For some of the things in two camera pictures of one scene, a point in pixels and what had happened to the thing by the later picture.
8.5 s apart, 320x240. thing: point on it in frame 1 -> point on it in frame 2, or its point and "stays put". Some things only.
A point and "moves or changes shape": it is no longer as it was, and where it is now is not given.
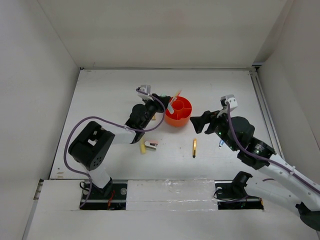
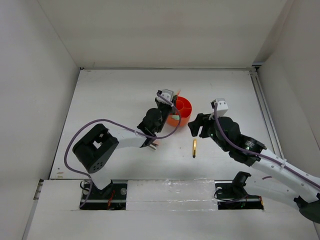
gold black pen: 194,147 stays put
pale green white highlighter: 170,109 moves or changes shape
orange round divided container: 182,107 stays put
